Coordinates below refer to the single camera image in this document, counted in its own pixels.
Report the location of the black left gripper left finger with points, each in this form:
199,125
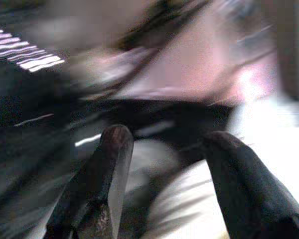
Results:
99,179

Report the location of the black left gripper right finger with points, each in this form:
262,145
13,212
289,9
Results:
249,189

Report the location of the black and white striped garment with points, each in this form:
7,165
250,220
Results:
27,53

